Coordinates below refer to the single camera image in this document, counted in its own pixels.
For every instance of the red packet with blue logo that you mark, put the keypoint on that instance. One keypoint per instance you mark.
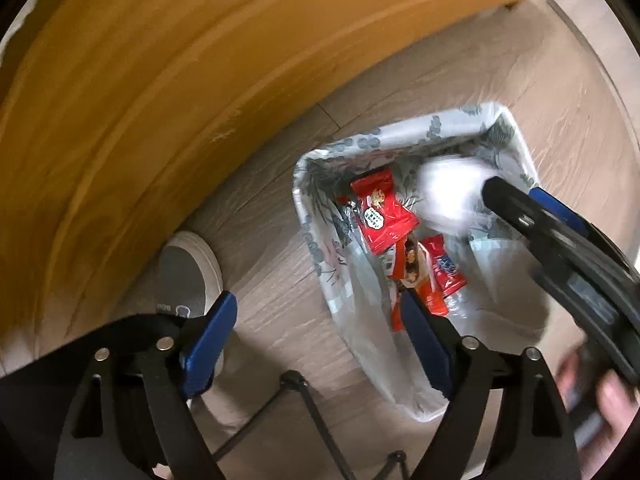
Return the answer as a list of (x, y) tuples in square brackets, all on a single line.
[(445, 265)]

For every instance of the waste bin with floral liner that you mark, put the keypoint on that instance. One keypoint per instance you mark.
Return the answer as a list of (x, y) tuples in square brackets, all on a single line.
[(380, 135)]

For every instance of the white paper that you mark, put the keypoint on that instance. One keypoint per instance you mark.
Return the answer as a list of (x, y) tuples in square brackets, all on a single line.
[(450, 195)]

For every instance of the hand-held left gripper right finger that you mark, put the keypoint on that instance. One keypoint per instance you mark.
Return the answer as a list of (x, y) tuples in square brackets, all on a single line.
[(425, 340)]

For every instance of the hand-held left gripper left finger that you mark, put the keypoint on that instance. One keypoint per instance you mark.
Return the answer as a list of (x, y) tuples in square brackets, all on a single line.
[(207, 345)]

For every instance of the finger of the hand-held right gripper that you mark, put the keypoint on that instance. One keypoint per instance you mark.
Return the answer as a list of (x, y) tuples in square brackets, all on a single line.
[(555, 207), (510, 202)]

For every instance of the red nut snack wrapper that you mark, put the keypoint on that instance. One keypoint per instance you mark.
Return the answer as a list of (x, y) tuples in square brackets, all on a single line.
[(410, 262)]

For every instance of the person's right hand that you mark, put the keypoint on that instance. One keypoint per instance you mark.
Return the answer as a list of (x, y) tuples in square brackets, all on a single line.
[(622, 410)]

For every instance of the large red snack packet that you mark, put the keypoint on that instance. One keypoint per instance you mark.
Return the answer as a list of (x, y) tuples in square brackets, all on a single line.
[(382, 210)]

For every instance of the grey white shoe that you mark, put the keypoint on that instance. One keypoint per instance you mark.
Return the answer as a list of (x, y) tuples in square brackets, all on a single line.
[(187, 275)]

